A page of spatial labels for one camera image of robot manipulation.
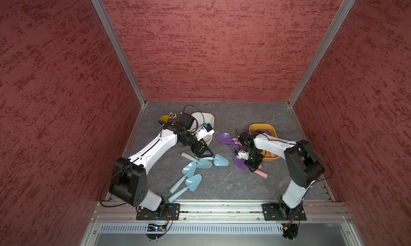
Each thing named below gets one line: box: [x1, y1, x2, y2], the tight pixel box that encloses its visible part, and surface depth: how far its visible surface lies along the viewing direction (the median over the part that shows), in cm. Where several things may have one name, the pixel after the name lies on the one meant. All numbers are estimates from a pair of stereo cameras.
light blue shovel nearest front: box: [167, 173, 203, 204], surface depth 83 cm
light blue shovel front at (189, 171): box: [169, 161, 197, 195], surface depth 87 cm
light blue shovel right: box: [202, 153, 230, 167], surface depth 92 cm
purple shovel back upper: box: [215, 132, 239, 145], surface depth 102 cm
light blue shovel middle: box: [180, 151, 213, 169], surface depth 91 cm
